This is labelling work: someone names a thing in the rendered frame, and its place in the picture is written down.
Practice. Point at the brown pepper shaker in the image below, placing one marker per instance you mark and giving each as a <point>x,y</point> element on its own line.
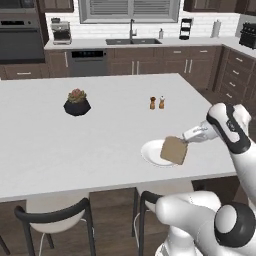
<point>152,103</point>

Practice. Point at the dark metal tap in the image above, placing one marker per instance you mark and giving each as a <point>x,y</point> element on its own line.
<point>132,30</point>

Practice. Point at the brown wall cupboard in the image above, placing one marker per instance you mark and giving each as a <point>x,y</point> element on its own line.
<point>55,5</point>
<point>216,5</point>

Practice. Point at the brown base cupboard run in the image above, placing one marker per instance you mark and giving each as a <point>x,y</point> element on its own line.
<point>156,63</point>

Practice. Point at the black chair leg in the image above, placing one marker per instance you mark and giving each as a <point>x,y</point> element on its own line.
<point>4,246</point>

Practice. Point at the brown drawer under oven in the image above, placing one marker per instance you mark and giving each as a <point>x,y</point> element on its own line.
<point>23,71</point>

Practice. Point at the brown salt shaker white top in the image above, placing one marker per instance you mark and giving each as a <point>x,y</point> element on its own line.
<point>161,103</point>

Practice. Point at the brown drawer cupboard run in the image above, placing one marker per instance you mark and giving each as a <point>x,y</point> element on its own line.
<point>236,75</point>

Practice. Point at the silver coffee machine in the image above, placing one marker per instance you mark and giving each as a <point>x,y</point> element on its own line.
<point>61,32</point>

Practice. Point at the grey soap dispenser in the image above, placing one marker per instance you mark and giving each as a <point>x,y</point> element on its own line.
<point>161,34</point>

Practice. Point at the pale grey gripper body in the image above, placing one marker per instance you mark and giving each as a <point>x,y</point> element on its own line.
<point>196,134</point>

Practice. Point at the black built-in wall oven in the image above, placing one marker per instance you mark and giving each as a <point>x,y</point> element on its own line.
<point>20,36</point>

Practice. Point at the white paper towel roll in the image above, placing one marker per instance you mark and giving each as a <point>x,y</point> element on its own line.
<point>216,29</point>

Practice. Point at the brown bread slice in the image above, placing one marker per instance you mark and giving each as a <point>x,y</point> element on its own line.
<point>174,150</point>

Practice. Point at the grey dishwasher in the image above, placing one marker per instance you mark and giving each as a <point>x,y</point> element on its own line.
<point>88,63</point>

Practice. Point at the window with grey blinds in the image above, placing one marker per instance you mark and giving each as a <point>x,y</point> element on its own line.
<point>130,10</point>

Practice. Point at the succulent plant in black pot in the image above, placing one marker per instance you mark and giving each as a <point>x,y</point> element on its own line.
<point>77,104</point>

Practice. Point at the white round plate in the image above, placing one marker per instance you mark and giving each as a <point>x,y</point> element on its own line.
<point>150,154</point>

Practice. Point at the white chair with black back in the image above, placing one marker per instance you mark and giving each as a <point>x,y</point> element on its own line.
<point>56,213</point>
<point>146,200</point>

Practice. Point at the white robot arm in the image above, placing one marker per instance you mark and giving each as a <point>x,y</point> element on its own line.
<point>196,213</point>

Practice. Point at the black toaster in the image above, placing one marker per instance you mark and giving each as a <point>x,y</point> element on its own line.
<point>248,35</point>

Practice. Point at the dark grey sink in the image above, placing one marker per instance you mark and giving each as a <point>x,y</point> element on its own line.
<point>133,41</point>

